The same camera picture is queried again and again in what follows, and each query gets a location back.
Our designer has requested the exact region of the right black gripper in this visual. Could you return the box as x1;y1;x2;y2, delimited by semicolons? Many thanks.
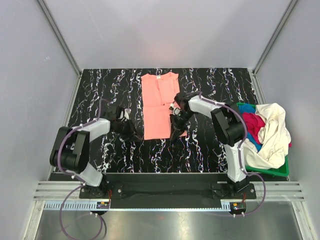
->
170;110;195;141

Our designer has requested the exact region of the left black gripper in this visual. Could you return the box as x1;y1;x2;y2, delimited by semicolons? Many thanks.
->
113;118;142;142

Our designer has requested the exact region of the salmon pink t-shirt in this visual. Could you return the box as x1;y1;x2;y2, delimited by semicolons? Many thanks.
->
141;72;180;140

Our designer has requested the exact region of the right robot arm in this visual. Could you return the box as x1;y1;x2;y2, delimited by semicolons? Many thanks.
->
169;92;251;199

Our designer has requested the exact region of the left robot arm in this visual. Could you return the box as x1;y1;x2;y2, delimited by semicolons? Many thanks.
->
49;105;142;198

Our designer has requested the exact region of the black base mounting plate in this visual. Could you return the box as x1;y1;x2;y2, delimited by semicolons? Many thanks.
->
49;172;257;208

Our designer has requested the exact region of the blue t-shirt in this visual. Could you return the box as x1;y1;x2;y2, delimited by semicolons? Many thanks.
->
237;103;262;152

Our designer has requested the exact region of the magenta t-shirt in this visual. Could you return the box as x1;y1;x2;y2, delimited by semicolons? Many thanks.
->
242;112;265;138

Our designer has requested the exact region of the left small controller board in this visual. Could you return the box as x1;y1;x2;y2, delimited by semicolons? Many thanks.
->
96;201;110;209

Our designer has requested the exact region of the small controller board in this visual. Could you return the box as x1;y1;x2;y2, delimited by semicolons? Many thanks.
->
96;201;110;209
231;202;247;212

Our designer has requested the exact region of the right small controller board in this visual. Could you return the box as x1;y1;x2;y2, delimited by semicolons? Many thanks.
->
231;202;247;212

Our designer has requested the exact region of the cream white t-shirt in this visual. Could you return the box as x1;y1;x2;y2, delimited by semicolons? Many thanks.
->
241;102;292;171

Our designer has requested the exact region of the green plastic basket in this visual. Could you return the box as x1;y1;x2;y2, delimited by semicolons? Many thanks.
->
234;101;290;177

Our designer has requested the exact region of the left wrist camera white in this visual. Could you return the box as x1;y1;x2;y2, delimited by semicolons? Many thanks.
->
119;108;131;122

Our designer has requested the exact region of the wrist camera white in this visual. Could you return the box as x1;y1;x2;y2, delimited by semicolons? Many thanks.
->
169;101;181;116
119;108;131;122

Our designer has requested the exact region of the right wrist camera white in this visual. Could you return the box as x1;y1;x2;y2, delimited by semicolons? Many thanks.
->
169;101;181;116

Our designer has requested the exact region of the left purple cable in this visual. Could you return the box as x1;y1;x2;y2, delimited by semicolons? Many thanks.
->
57;98;108;238

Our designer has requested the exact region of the slotted cable duct rail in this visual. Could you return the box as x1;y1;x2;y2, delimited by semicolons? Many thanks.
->
44;200;231;212

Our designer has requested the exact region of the left aluminium frame post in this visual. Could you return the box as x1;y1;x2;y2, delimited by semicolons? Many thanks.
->
35;0;82;77

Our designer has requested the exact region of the aluminium frame post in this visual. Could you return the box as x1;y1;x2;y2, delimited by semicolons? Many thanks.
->
35;0;82;77
252;0;300;76

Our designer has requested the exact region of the right aluminium frame post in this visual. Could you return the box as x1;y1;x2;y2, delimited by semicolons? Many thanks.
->
252;0;300;76

